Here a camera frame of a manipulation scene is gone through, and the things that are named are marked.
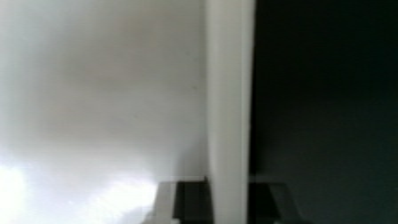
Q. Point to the white square tabletop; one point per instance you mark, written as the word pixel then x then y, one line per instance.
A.
pixel 123 108

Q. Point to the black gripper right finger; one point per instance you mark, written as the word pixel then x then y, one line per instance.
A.
pixel 272 206

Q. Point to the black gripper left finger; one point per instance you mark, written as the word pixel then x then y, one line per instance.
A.
pixel 182 205

